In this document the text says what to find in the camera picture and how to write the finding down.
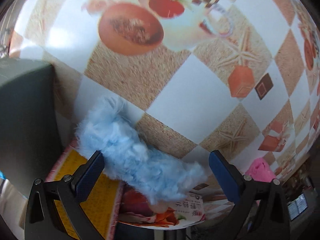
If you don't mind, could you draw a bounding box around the pink sponge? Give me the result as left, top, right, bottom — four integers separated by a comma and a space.
245, 158, 276, 183

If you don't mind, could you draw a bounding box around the light blue fluffy cloth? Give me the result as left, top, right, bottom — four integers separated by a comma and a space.
75, 96, 208, 205

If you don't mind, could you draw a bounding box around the red patterned tissue box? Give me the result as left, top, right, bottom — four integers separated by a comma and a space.
44, 139, 126, 240

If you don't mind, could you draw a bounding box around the white printed snack bag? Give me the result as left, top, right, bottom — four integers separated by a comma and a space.
118, 186, 206, 230

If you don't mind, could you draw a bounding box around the white open storage box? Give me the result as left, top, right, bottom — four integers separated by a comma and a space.
0, 58, 63, 197

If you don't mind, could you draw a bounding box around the checkered printed tablecloth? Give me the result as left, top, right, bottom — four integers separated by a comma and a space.
7, 0, 320, 205

